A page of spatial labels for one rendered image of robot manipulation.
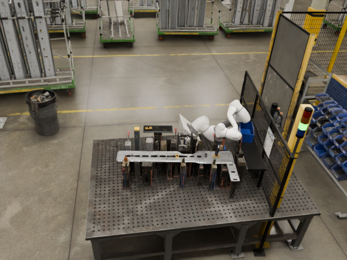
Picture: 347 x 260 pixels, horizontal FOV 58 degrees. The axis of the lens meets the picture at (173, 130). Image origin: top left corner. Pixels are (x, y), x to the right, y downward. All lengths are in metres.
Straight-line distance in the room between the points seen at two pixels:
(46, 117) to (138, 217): 2.91
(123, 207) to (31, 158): 2.40
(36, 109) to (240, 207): 3.63
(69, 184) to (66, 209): 0.46
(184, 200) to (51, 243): 1.73
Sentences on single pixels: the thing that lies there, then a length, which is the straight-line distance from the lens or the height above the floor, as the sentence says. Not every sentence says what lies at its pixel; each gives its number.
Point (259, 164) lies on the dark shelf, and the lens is 3.75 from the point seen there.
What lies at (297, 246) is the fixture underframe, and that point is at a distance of 4.43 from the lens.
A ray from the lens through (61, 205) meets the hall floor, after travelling 4.68.
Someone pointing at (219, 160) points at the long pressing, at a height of 1.00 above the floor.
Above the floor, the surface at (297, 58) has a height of 1.54.
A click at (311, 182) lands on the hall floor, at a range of 5.39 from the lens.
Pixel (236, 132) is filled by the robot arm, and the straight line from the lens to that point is 3.48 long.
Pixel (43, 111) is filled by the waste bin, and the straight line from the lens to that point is 5.64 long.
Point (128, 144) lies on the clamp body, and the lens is 3.80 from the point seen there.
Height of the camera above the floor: 3.40
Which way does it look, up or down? 36 degrees down
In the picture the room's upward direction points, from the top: 3 degrees clockwise
